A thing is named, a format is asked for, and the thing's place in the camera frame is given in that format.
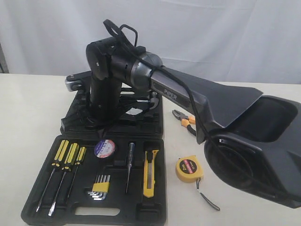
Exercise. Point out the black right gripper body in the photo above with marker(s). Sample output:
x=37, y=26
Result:
x=79, y=118

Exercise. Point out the black electrical tape roll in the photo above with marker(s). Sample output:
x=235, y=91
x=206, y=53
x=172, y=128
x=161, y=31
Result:
x=105, y=148

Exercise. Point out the yellow tape measure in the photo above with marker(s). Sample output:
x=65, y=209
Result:
x=189, y=170

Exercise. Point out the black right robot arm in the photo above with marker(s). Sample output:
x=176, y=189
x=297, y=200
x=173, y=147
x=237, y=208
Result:
x=252, y=141

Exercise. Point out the black plastic tool case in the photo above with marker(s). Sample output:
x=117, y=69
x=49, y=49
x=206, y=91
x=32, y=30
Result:
x=119, y=208

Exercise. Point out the silver adjustable wrench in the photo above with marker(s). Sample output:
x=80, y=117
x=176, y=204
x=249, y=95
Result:
x=134, y=111

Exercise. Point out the medium yellow black screwdriver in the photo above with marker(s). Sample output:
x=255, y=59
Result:
x=67, y=167

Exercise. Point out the voltage tester screwdriver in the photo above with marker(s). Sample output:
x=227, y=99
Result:
x=129, y=162

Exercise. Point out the small yellow black screwdriver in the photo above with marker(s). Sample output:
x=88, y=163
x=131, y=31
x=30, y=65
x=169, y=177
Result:
x=78, y=162

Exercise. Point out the steel claw hammer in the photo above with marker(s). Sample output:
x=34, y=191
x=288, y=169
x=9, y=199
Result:
x=148, y=102

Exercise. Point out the large yellow black screwdriver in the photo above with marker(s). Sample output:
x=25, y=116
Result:
x=55, y=164

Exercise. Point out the hex key set yellow holder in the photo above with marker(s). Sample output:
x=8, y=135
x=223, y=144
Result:
x=100, y=188

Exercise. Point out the yellow utility knife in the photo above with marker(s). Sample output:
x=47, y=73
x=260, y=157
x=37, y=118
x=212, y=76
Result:
x=149, y=173

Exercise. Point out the orange black combination pliers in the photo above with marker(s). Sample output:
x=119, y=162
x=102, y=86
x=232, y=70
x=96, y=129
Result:
x=186, y=121

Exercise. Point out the white backdrop curtain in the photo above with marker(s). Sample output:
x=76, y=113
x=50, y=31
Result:
x=221, y=40

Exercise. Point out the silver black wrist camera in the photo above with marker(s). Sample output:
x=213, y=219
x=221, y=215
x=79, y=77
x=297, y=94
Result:
x=79, y=81

